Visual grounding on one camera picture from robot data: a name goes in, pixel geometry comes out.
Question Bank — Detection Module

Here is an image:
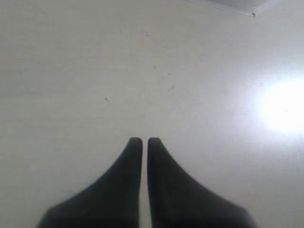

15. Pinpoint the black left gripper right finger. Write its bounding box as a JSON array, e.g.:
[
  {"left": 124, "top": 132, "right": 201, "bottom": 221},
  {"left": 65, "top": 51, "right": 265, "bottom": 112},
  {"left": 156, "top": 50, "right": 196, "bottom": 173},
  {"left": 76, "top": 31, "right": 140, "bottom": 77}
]
[{"left": 147, "top": 138, "right": 257, "bottom": 228}]

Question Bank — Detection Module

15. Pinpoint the white plastic drawer cabinet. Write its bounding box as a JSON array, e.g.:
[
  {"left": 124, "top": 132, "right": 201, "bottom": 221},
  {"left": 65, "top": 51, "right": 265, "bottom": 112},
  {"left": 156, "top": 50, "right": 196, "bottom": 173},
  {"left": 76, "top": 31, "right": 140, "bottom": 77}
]
[{"left": 188, "top": 0, "right": 280, "bottom": 17}]

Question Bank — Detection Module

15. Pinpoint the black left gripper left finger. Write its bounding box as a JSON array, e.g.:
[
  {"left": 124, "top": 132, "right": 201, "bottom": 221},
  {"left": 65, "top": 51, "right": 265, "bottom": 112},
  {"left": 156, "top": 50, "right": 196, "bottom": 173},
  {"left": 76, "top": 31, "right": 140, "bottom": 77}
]
[{"left": 38, "top": 137, "right": 143, "bottom": 228}]

